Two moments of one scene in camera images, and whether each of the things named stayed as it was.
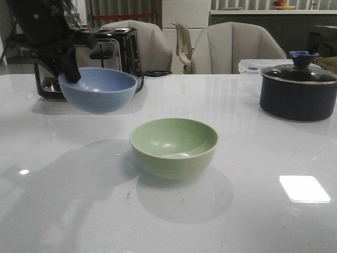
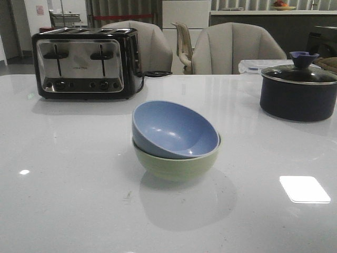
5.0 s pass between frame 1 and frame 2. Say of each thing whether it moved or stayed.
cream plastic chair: stayed
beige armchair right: stayed
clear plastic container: stayed
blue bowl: moved
